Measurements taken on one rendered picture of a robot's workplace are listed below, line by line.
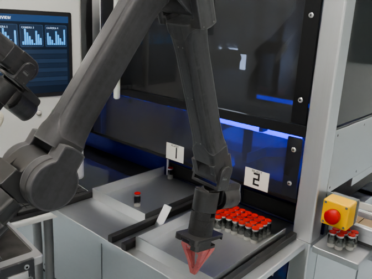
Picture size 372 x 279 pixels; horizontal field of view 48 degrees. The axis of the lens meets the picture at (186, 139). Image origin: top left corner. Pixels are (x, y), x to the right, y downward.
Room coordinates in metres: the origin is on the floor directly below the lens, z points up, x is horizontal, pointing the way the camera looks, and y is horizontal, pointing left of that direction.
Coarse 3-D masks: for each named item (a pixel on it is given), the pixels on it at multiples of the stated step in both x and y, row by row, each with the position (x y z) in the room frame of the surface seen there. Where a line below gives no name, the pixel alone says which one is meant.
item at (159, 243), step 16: (176, 224) 1.10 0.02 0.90; (144, 240) 0.97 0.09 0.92; (160, 240) 1.03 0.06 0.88; (176, 240) 1.03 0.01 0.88; (224, 240) 1.05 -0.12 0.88; (240, 240) 1.05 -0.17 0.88; (272, 240) 1.02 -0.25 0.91; (160, 256) 0.93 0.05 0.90; (176, 256) 0.95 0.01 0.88; (224, 256) 0.96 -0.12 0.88; (240, 256) 0.97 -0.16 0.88; (208, 272) 0.89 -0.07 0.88; (224, 272) 0.85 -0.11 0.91
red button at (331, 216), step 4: (328, 212) 0.99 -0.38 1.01; (332, 212) 0.99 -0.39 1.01; (336, 212) 0.99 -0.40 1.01; (324, 216) 1.00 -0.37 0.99; (328, 216) 0.99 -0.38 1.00; (332, 216) 0.98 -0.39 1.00; (336, 216) 0.98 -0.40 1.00; (328, 220) 0.99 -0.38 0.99; (332, 220) 0.98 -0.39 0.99; (336, 220) 0.98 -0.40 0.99; (332, 224) 0.99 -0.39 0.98
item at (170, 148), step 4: (168, 144) 1.42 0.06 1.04; (172, 144) 1.41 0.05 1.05; (168, 148) 1.42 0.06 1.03; (172, 148) 1.41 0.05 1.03; (180, 148) 1.38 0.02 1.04; (168, 152) 1.42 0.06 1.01; (172, 152) 1.41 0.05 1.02; (180, 152) 1.38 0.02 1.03; (168, 156) 1.42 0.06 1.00; (172, 156) 1.41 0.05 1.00; (180, 156) 1.38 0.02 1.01; (176, 160) 1.40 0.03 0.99; (180, 160) 1.38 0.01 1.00
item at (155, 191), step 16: (144, 176) 1.47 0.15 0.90; (160, 176) 1.52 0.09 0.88; (96, 192) 1.28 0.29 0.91; (112, 192) 1.34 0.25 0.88; (128, 192) 1.35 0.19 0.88; (144, 192) 1.36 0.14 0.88; (160, 192) 1.36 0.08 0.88; (176, 192) 1.37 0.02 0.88; (192, 192) 1.38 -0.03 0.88; (128, 208) 1.17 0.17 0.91; (144, 208) 1.23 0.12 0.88; (160, 208) 1.17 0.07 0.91
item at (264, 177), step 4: (248, 168) 1.20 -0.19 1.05; (248, 172) 1.20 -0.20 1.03; (252, 172) 1.19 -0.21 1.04; (256, 172) 1.18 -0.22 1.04; (260, 172) 1.17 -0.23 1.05; (264, 172) 1.16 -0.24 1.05; (248, 176) 1.20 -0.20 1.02; (252, 176) 1.19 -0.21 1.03; (256, 176) 1.18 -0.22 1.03; (260, 176) 1.17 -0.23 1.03; (264, 176) 1.16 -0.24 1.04; (268, 176) 1.15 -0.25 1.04; (244, 180) 1.21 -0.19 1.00; (248, 180) 1.20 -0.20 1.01; (252, 180) 1.19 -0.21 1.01; (256, 180) 1.18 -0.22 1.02; (260, 180) 1.17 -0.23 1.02; (264, 180) 1.16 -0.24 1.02; (268, 180) 1.15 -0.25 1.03; (244, 184) 1.21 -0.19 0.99; (248, 184) 1.20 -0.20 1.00; (260, 184) 1.17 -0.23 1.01; (264, 184) 1.16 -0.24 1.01; (256, 188) 1.18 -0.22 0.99; (260, 188) 1.17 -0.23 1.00; (264, 188) 1.16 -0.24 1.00
